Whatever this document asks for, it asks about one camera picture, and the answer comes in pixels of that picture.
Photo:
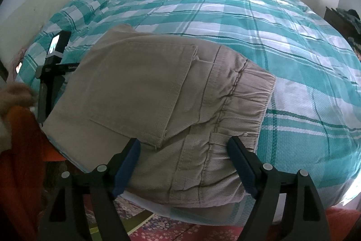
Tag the person's orange clothing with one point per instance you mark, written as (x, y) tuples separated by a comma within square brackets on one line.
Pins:
[(22, 162)]

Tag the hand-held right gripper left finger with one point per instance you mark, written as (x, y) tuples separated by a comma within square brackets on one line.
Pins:
[(127, 167)]

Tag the dark wooden dresser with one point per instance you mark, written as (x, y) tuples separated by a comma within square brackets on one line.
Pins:
[(342, 23)]

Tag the patterned floor rug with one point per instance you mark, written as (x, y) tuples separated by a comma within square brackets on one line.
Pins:
[(169, 229)]

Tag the teal plaid blanket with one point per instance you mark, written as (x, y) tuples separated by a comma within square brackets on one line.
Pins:
[(282, 60)]

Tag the red cloth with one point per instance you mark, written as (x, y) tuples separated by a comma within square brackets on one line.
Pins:
[(344, 225)]

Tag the cream padded headboard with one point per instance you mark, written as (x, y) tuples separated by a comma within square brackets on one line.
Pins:
[(42, 3)]

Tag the beige pants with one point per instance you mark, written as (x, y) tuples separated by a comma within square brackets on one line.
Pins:
[(158, 94)]

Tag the white bed sheet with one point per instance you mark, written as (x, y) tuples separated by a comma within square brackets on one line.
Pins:
[(158, 210)]

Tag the person's left hand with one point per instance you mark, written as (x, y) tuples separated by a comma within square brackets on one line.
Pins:
[(15, 98)]

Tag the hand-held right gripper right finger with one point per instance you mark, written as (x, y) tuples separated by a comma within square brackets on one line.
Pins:
[(242, 167)]

